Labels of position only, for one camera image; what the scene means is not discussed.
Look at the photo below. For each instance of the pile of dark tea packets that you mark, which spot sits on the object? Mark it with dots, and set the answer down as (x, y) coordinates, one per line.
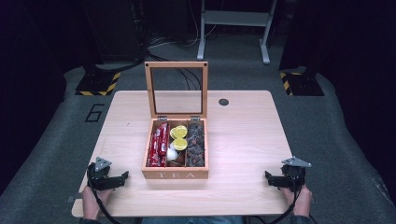
(195, 144)

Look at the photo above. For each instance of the red stick packet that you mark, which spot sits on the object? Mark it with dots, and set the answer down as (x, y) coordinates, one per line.
(153, 149)
(163, 160)
(163, 138)

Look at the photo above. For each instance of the white metal stand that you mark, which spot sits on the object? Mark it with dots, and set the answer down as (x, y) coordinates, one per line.
(235, 18)

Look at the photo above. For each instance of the black stand with striped base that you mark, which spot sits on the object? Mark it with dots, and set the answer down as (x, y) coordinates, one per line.
(300, 82)
(99, 77)

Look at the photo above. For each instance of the white capsule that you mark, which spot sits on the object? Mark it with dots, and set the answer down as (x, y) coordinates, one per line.
(171, 154)

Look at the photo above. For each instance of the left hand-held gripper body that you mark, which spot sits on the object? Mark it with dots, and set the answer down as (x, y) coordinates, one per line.
(101, 179)

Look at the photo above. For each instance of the yellow lidded capsule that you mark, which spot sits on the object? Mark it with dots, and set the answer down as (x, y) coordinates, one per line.
(180, 132)
(180, 144)

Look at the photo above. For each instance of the wooden tea box with lid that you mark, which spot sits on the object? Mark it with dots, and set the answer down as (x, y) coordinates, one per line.
(176, 146)

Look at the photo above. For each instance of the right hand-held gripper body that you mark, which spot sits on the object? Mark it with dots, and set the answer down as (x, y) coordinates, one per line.
(292, 177)

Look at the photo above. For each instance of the person's left hand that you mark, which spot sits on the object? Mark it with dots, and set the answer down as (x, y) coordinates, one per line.
(93, 200)

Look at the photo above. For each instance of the person's right hand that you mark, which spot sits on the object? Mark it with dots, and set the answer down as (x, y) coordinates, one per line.
(300, 202)

